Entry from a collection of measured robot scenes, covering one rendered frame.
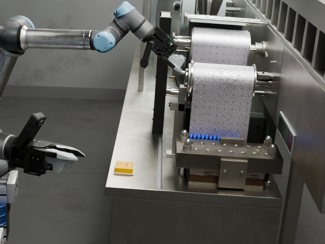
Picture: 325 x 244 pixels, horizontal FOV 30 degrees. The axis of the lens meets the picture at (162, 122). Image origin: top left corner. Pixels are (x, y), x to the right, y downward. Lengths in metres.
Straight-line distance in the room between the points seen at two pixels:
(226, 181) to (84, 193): 2.08
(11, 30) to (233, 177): 1.00
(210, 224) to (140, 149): 0.50
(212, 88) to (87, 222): 1.75
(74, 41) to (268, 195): 0.92
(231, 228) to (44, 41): 0.99
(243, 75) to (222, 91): 0.10
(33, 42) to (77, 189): 2.11
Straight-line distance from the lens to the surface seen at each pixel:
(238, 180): 2.29
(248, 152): 2.33
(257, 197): 2.29
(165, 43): 2.38
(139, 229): 2.33
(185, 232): 2.33
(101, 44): 2.25
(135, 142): 2.68
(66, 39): 2.30
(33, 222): 3.88
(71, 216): 3.95
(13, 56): 2.54
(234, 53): 2.60
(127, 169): 2.36
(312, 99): 1.84
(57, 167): 1.65
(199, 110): 2.41
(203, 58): 2.60
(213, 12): 3.07
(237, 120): 2.44
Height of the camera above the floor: 1.87
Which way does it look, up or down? 19 degrees down
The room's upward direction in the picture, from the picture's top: 4 degrees clockwise
